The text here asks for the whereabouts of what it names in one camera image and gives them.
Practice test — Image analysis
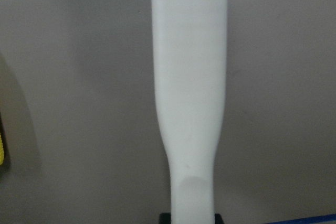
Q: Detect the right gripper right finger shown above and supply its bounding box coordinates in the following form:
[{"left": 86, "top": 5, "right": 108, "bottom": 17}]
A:
[{"left": 214, "top": 213, "right": 224, "bottom": 224}]

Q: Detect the beige hand brush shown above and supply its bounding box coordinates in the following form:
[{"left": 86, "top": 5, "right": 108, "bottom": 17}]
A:
[{"left": 151, "top": 0, "right": 227, "bottom": 223}]

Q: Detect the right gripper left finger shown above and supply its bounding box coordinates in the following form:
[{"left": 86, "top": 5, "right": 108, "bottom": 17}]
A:
[{"left": 159, "top": 212, "right": 171, "bottom": 224}]

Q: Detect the yellow toy corn cob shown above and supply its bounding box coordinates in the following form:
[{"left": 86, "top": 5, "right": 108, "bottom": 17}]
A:
[{"left": 0, "top": 122, "right": 5, "bottom": 165}]

